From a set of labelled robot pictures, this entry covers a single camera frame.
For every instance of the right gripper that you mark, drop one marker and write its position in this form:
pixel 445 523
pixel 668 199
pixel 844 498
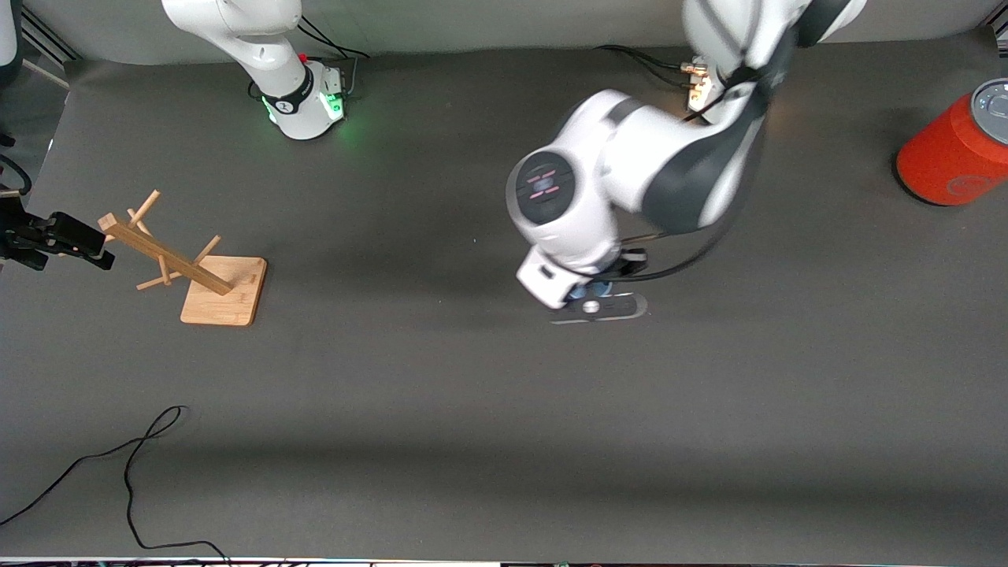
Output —
pixel 22 236

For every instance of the orange cylinder with grey top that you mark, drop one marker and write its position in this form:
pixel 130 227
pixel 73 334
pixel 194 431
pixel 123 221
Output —
pixel 945 157

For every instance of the light blue cup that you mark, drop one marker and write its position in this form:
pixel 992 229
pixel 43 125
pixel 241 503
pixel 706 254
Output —
pixel 576 293

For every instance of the aluminium frame rail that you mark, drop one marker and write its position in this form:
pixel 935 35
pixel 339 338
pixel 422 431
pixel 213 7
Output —
pixel 55 47

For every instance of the thin wooden strip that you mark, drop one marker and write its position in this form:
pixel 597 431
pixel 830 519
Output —
pixel 43 72

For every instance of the wooden cup rack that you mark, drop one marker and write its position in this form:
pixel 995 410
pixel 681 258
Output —
pixel 224 295

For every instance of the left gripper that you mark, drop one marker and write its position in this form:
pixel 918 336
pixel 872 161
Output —
pixel 624 267

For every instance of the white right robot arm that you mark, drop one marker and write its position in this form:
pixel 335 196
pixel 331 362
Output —
pixel 268 47

